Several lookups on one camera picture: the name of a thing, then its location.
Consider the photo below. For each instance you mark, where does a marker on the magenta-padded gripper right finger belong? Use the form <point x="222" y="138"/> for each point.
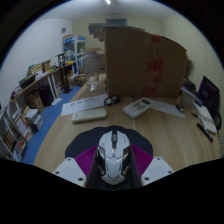
<point x="156" y="170"/>

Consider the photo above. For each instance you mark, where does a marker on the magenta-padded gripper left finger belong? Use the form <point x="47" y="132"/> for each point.
<point x="69" y="171"/>

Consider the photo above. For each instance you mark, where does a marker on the white and grey computer mouse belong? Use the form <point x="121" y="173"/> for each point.
<point x="113" y="158"/>

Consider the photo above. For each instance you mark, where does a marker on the dark round mouse pad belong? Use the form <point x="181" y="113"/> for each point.
<point x="83" y="140"/>

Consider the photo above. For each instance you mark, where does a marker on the small white remote control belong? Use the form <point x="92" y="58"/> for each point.
<point x="89" y="115"/>

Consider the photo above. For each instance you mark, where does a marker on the white shelf unit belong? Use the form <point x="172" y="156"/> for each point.
<point x="18" y="131"/>

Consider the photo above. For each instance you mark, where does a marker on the large white remote control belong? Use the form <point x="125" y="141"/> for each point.
<point x="137" y="107"/>

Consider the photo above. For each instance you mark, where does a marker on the small dark gadget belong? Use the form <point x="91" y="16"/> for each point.
<point x="180" y="108"/>

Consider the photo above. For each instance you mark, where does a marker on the white book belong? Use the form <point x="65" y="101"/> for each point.
<point x="206" y="118"/>

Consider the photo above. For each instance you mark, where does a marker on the black chair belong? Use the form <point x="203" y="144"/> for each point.
<point x="218" y="120"/>

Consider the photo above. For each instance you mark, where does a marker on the long blue box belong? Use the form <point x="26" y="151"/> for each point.
<point x="191" y="95"/>

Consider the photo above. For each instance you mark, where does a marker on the wooden side desk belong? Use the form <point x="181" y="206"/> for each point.
<point x="40" y="83"/>

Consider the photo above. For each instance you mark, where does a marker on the black bag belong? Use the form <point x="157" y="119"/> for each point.
<point x="210" y="93"/>

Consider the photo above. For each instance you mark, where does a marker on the black floor stand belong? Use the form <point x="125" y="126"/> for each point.
<point x="64" y="73"/>

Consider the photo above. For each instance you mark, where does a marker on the clear glass jar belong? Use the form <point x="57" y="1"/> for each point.
<point x="90" y="71"/>

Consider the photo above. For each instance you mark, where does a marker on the large brown cardboard box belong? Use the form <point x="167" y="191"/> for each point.
<point x="143" y="63"/>

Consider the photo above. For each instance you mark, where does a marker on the glass door display cabinet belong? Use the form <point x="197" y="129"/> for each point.
<point x="74" y="50"/>

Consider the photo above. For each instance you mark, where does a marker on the ceiling light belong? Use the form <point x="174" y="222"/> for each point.
<point x="108" y="1"/>

